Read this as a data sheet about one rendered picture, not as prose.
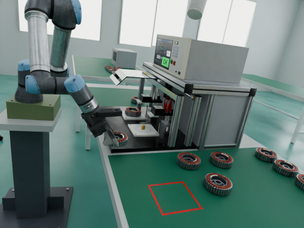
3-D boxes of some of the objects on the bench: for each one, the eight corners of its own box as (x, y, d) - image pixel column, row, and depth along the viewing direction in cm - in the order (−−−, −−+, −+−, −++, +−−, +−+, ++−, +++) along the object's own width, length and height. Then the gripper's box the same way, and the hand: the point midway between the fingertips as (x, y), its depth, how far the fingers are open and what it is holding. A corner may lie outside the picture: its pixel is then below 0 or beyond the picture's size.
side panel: (198, 150, 123) (211, 94, 112) (196, 148, 126) (208, 92, 115) (239, 148, 133) (254, 96, 122) (235, 145, 136) (250, 95, 125)
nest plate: (124, 120, 144) (124, 118, 144) (119, 111, 157) (119, 110, 157) (146, 120, 149) (146, 118, 149) (140, 112, 163) (140, 110, 162)
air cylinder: (163, 133, 133) (165, 124, 131) (159, 128, 140) (160, 120, 138) (171, 133, 135) (173, 124, 133) (166, 128, 142) (168, 120, 140)
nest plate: (134, 136, 123) (134, 135, 123) (127, 125, 136) (127, 124, 136) (159, 136, 128) (159, 134, 128) (150, 125, 141) (150, 124, 141)
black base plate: (111, 153, 108) (111, 149, 107) (96, 108, 164) (96, 105, 163) (195, 149, 124) (196, 145, 124) (155, 109, 180) (156, 106, 180)
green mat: (148, 292, 52) (148, 292, 52) (107, 155, 105) (107, 155, 105) (378, 225, 85) (379, 225, 85) (259, 147, 139) (259, 147, 139)
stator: (236, 192, 92) (238, 185, 90) (216, 199, 86) (218, 191, 85) (216, 177, 101) (219, 169, 99) (197, 181, 95) (199, 174, 94)
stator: (128, 117, 146) (128, 112, 144) (122, 111, 155) (122, 106, 154) (143, 116, 151) (144, 111, 150) (136, 111, 160) (137, 106, 159)
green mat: (93, 107, 165) (93, 107, 165) (87, 87, 218) (87, 86, 218) (201, 109, 198) (201, 109, 198) (173, 91, 251) (173, 91, 251)
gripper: (79, 106, 104) (101, 138, 114) (82, 123, 88) (106, 158, 98) (95, 97, 105) (116, 130, 115) (101, 112, 89) (124, 148, 99)
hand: (116, 139), depth 107 cm, fingers closed on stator, 13 cm apart
